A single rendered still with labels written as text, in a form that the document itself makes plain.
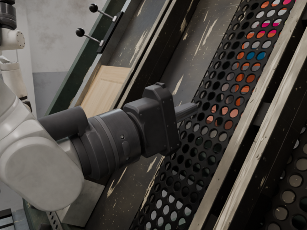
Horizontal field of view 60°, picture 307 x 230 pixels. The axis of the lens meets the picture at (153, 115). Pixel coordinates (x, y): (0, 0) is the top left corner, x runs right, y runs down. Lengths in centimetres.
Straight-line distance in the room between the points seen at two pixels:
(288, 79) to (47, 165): 34
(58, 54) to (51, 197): 378
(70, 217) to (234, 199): 50
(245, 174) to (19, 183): 28
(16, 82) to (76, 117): 76
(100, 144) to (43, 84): 370
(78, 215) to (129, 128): 46
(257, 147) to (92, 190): 49
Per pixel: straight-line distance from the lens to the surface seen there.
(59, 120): 35
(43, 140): 31
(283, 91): 43
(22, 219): 118
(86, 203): 78
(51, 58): 405
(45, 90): 405
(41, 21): 406
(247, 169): 40
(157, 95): 40
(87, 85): 114
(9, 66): 109
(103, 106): 95
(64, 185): 34
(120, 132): 37
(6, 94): 32
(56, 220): 85
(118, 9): 147
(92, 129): 36
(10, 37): 107
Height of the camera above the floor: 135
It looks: 13 degrees down
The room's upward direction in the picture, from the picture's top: straight up
